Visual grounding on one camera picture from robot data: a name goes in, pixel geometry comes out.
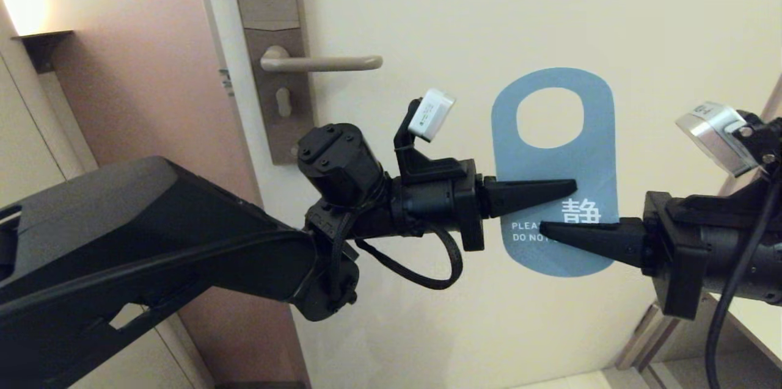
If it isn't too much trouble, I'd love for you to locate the blue door hanger sign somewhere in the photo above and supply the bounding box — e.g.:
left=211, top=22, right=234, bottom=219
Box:
left=491, top=67, right=619, bottom=278

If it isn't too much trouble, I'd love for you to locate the white room door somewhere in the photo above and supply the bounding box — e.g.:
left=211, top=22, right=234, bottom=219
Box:
left=192, top=0, right=782, bottom=389

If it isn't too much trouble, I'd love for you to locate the white shelf board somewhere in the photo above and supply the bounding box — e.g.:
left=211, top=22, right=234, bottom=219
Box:
left=709, top=294, right=782, bottom=365

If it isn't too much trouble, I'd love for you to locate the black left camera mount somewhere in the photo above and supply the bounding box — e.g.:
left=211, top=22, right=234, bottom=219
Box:
left=393, top=98, right=476, bottom=186

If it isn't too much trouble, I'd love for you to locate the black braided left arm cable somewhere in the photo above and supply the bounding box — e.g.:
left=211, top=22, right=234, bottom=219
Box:
left=353, top=225, right=464, bottom=291

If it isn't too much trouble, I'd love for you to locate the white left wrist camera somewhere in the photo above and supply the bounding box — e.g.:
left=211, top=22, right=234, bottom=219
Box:
left=407, top=89, right=457, bottom=144

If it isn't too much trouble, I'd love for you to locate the beige metal door handle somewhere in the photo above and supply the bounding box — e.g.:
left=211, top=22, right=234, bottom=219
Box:
left=260, top=45, right=384, bottom=73

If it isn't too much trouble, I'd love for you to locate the wall lamp with shelf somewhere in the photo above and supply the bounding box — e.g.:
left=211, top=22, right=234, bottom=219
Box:
left=12, top=30, right=74, bottom=72

